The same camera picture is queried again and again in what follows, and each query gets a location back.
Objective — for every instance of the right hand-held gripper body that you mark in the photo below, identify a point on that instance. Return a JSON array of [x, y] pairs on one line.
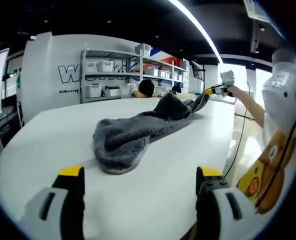
[[228, 78]]

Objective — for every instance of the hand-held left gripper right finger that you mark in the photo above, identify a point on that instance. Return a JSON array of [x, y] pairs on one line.
[[211, 200]]

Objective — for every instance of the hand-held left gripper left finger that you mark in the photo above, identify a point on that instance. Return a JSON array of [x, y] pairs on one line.
[[68, 200]]

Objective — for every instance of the grey towel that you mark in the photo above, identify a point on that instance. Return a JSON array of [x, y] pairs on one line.
[[122, 147]]

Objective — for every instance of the black monitor on stand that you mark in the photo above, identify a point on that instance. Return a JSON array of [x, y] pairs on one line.
[[195, 80]]

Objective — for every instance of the white chest-worn device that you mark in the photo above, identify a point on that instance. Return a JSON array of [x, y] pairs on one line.
[[280, 85]]

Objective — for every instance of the white table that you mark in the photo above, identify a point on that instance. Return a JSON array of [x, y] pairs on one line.
[[62, 130]]

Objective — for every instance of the hanging white ceiling sign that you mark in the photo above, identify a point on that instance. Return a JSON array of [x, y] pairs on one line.
[[256, 10]]

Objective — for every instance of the long ceiling light strip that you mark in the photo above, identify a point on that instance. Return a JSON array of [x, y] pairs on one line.
[[175, 2]]

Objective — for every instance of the black equipment cabinet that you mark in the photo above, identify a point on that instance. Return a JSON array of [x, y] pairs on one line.
[[7, 127]]

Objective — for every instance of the row of white storage bins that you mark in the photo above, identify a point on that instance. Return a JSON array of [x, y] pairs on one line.
[[105, 66]]

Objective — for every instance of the grey metal shelf rack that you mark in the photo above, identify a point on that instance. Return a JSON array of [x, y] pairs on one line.
[[82, 75]]

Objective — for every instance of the green hanging cloth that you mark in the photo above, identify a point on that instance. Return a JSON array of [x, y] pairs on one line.
[[19, 81]]

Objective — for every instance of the ceiling mount bracket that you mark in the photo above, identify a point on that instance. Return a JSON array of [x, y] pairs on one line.
[[255, 40]]

